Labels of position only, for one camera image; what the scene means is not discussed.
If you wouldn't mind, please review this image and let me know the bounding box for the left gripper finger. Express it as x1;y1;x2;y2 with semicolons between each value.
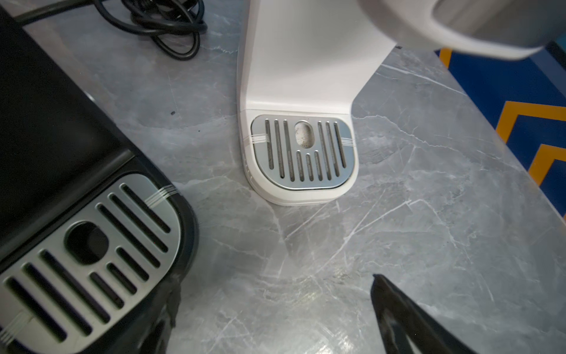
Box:
371;274;474;353

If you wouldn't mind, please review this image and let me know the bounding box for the white coffee machine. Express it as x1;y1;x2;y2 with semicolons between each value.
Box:
236;0;566;207

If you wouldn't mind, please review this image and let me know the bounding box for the black coffee machine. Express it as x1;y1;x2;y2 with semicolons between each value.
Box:
1;10;199;353

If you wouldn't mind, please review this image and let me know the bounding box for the black power cable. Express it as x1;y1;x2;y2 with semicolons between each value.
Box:
12;0;209;62

